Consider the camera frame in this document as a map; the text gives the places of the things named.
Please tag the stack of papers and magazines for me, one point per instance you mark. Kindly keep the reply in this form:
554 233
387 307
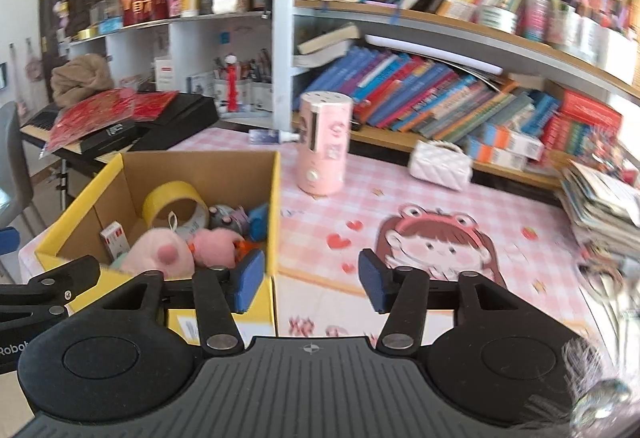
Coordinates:
600 208

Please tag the colourful ornament headdress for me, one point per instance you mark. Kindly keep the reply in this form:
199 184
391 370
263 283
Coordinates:
612 148

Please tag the small red paper decoration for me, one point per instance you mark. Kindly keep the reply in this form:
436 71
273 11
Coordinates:
155 104

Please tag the pink chick plush toy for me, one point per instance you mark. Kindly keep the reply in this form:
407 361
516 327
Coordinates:
215 248

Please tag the white tape roll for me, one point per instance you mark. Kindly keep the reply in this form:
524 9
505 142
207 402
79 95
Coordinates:
499 19

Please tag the small pink box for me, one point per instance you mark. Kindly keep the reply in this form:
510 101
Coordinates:
173 3

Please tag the thick red book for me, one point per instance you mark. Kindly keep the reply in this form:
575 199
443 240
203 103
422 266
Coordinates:
590 111

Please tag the white red card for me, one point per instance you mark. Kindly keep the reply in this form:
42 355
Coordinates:
164 74

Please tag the pink checked printed tablecloth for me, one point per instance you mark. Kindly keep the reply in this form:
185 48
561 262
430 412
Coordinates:
525 238

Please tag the red tassel ornament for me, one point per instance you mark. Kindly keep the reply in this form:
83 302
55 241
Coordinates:
232 86

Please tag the white paper roll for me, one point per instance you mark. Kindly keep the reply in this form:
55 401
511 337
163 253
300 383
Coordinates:
435 53

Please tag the black electronic keyboard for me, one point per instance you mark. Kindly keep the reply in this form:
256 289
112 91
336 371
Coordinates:
190 113

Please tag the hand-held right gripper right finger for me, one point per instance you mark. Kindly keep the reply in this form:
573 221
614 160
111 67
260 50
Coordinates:
372 275

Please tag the yellow tape roll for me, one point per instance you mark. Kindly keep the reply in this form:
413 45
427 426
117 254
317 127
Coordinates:
165 195

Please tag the orange white box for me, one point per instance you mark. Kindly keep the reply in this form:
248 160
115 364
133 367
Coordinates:
497 156
512 142

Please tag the lying thick book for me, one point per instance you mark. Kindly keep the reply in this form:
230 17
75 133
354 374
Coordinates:
320 57
327 38

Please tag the light blue box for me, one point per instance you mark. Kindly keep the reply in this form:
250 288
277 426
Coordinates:
111 25

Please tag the small red white box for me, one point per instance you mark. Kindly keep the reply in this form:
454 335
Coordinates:
115 240

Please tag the white tube bottle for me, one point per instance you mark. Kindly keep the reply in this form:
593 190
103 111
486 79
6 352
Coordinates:
272 136

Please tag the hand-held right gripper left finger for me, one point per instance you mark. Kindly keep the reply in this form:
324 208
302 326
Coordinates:
250 275

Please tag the clear plastic container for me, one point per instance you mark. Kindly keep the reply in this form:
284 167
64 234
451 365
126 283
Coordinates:
106 9

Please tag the white bookshelf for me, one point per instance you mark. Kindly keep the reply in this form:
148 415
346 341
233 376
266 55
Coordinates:
282 18

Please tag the gold ribbon roll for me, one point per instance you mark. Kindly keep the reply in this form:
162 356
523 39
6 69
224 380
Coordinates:
86 33

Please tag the grey chair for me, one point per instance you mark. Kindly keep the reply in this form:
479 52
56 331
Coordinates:
12 158

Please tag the pink door ornament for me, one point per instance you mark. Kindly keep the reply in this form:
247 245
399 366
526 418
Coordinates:
60 12

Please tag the patterned tube bottle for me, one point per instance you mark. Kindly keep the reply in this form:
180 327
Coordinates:
536 8

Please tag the grey toy car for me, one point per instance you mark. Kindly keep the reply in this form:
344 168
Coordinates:
222 218

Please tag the black keyboard stand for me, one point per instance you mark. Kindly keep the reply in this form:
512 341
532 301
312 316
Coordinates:
63 183

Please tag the pink pig plush toy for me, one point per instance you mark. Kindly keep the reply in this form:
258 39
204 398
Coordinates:
150 253

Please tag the small blue plastic object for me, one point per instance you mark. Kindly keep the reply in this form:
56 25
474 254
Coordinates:
259 220

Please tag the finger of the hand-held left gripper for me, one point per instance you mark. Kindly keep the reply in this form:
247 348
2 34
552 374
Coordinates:
65 275
9 243

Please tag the white quilted purse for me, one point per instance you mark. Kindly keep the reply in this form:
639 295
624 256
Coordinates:
440 166

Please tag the yellow cardboard box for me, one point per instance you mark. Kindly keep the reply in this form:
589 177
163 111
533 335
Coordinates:
130 183

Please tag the beige cloth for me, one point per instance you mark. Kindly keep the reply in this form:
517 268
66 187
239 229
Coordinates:
82 78

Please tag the pink hanging bag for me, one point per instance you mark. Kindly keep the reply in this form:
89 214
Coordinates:
32 63

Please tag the pink humidifier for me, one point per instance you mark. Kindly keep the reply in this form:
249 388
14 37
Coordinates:
325 148

